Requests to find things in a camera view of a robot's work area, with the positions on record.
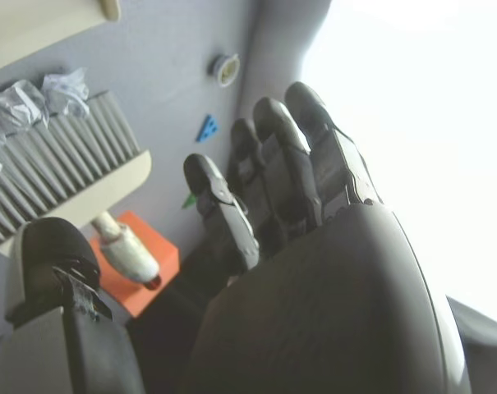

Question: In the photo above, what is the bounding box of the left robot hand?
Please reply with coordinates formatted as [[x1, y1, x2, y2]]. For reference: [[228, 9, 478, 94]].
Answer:
[[0, 80, 473, 394]]

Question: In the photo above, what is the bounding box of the cream brush with grey bristles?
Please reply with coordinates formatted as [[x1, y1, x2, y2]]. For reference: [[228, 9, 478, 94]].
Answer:
[[0, 89, 162, 291]]

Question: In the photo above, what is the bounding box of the cream plastic dustpan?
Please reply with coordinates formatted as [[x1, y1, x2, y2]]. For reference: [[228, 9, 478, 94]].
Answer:
[[0, 0, 122, 78]]

